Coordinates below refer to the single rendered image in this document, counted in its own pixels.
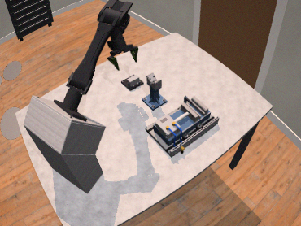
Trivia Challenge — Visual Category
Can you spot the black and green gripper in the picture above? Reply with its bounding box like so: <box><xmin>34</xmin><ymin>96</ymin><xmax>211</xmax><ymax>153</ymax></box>
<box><xmin>107</xmin><ymin>37</ymin><xmax>138</xmax><ymax>71</ymax></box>

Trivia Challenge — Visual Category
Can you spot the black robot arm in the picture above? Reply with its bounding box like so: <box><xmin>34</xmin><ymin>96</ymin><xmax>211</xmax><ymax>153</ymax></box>
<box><xmin>54</xmin><ymin>0</ymin><xmax>133</xmax><ymax>122</ymax></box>

